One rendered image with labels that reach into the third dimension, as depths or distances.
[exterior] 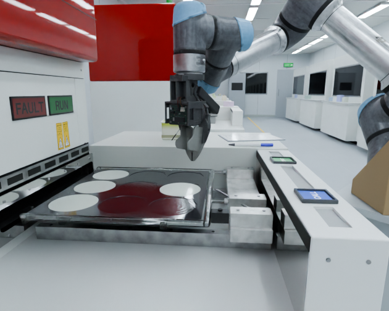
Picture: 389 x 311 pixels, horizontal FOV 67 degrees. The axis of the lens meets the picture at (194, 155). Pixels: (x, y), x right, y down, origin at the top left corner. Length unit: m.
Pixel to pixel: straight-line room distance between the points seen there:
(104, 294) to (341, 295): 0.34
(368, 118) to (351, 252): 0.69
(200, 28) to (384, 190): 0.61
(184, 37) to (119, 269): 0.49
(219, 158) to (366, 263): 0.58
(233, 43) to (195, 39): 0.10
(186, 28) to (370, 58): 0.55
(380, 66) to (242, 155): 0.46
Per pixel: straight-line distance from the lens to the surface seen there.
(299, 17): 1.05
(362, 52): 1.00
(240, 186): 0.81
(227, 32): 0.73
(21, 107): 0.72
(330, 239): 0.40
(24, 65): 0.74
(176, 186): 0.74
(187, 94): 0.68
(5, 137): 0.68
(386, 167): 0.89
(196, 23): 0.70
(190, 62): 0.68
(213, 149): 0.91
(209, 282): 0.54
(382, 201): 0.91
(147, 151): 0.94
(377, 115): 1.04
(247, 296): 0.51
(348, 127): 7.16
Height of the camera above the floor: 1.13
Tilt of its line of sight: 12 degrees down
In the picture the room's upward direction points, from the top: straight up
